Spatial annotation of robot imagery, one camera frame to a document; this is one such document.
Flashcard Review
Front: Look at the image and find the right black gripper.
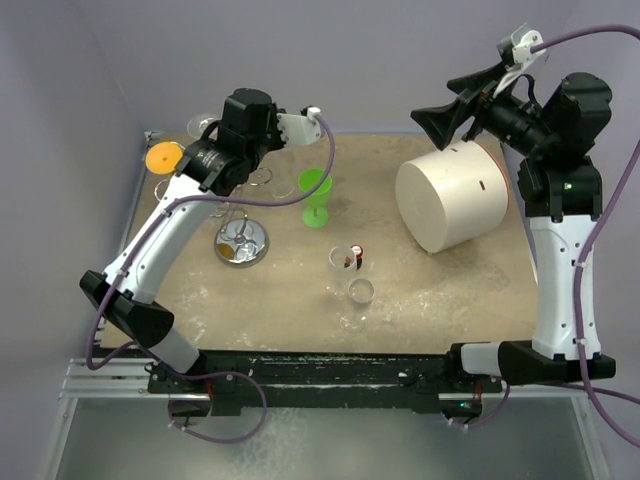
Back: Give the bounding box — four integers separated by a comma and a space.
413, 58, 556, 158

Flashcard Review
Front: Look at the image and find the clear wine glass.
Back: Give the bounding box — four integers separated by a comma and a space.
340, 278, 375, 335
248, 167, 294, 200
187, 113, 220, 140

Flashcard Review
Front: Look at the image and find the orange plastic wine glass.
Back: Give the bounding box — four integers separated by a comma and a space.
144, 141, 183, 175

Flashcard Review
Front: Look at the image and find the clear glass with red item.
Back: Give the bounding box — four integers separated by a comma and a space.
326, 246, 357, 300

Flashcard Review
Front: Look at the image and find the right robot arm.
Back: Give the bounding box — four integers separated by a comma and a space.
411, 65, 616, 391

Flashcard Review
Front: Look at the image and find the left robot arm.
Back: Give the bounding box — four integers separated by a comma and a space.
80, 88, 284, 392

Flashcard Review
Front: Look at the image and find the green plastic wine glass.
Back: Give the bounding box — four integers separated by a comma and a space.
298, 168, 332, 228

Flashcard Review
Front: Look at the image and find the clear wine glass front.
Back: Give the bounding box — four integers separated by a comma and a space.
340, 278, 375, 335

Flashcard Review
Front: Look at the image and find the white cylindrical container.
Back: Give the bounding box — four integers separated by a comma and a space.
395, 141, 510, 254

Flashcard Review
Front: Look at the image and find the small red capped bottle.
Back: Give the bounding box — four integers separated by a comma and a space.
350, 244, 364, 270

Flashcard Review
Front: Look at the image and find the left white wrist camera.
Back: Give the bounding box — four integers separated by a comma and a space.
276, 106, 322, 148

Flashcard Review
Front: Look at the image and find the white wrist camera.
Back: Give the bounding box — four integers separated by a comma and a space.
276, 106, 322, 148
493, 23, 545, 97

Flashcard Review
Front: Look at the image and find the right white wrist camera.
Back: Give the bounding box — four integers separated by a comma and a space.
493, 23, 545, 97

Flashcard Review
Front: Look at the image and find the silver wire glass rack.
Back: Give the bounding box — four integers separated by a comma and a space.
153, 149, 276, 269

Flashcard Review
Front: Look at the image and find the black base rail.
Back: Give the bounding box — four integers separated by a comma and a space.
145, 350, 502, 417

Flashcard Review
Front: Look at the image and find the base left purple cable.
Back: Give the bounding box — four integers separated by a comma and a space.
167, 369, 269, 443

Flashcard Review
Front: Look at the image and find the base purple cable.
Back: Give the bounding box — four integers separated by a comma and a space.
167, 369, 269, 443
447, 382, 511, 431

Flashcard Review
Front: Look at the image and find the base right purple cable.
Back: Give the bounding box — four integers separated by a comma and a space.
447, 382, 511, 431

